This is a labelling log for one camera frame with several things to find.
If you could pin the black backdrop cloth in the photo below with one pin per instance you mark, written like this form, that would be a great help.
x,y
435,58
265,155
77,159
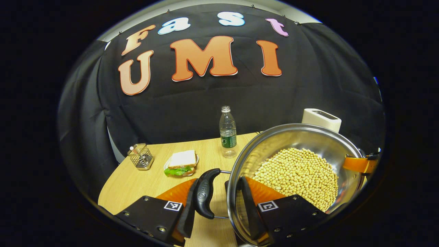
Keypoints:
x,y
188,103

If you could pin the row of small backdrop clips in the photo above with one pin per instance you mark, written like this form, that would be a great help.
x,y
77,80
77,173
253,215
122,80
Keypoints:
x,y
252,6

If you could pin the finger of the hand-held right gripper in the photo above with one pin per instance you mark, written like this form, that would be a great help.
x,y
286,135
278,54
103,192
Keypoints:
x,y
358,164

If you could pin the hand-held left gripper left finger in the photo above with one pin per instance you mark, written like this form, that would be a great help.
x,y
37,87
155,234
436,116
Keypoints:
x,y
188,223

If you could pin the clear plastic water bottle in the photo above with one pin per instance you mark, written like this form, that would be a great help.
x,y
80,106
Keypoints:
x,y
228,133

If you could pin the pink stick in holder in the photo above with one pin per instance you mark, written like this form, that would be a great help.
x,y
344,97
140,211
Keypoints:
x,y
134,151

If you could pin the white toaster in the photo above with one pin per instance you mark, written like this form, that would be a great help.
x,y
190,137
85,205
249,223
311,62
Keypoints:
x,y
320,118

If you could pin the sandwich with lettuce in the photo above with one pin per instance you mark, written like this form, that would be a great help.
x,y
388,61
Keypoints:
x,y
182,160

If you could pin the pile of yellow soybeans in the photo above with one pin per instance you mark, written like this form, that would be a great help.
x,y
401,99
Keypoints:
x,y
298,175

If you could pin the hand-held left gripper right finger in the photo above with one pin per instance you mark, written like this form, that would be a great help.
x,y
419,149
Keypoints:
x,y
248,212

